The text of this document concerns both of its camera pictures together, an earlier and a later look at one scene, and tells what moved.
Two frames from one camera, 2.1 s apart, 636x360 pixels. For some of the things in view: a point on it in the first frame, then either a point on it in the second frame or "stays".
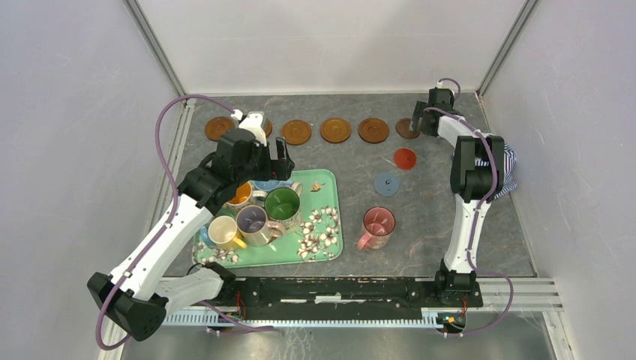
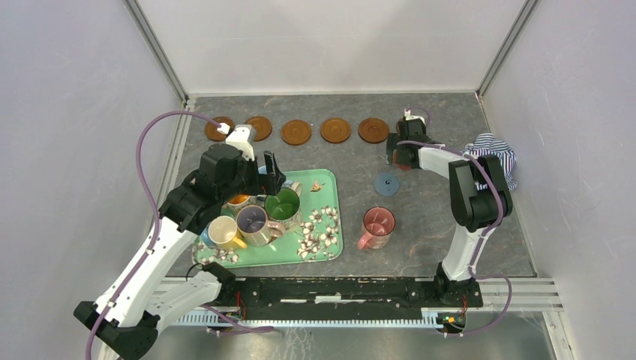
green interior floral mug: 283,205 stays
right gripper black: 420,112 → 394,139
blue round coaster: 386,184 stays
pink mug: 378,224 stays
